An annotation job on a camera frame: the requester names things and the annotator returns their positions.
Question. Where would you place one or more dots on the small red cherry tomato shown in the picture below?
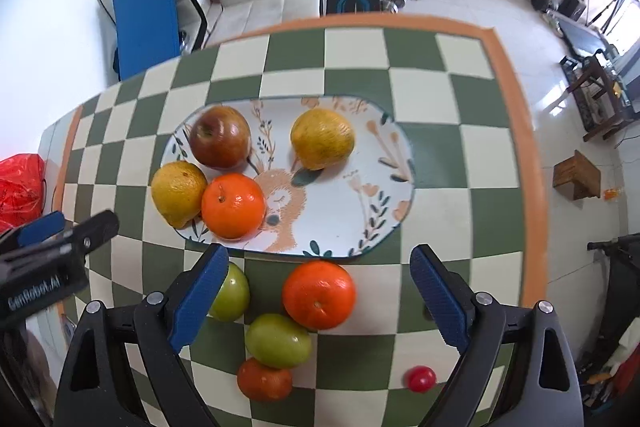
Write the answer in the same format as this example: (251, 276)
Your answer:
(421, 379)

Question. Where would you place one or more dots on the black speaker box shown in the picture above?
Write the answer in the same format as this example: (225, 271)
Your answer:
(572, 6)

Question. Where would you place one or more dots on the small orange toy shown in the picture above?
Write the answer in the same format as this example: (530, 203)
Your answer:
(611, 194)

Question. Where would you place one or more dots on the red apple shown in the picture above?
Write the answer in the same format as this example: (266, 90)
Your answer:
(220, 137)

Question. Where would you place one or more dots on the wooden stool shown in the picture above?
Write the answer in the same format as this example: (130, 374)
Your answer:
(577, 174)

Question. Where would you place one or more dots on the steel dumbbell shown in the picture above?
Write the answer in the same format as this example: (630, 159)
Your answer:
(395, 1)

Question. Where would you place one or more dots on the green checkered tablecloth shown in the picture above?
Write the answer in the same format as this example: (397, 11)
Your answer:
(350, 57)

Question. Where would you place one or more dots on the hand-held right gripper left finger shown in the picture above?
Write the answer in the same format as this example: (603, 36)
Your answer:
(200, 302)

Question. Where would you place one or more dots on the oval floral plate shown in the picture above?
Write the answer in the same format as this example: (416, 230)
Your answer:
(345, 207)

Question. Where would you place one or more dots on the yellow citrus fruit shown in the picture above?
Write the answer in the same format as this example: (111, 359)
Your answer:
(177, 192)
(322, 139)

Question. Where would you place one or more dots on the blue mat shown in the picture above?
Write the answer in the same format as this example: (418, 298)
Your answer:
(145, 17)

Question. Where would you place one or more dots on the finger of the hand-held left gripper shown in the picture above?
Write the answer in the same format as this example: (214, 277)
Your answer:
(42, 226)
(97, 227)

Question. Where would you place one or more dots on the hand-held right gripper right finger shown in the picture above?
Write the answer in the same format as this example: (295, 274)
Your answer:
(440, 302)

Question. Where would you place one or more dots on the red plastic bag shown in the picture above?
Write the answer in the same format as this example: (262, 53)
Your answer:
(20, 187)

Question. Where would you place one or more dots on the green tomato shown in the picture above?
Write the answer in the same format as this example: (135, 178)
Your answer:
(277, 341)
(232, 297)

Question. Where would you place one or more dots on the dark wooden chair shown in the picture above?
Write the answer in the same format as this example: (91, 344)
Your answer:
(597, 97)

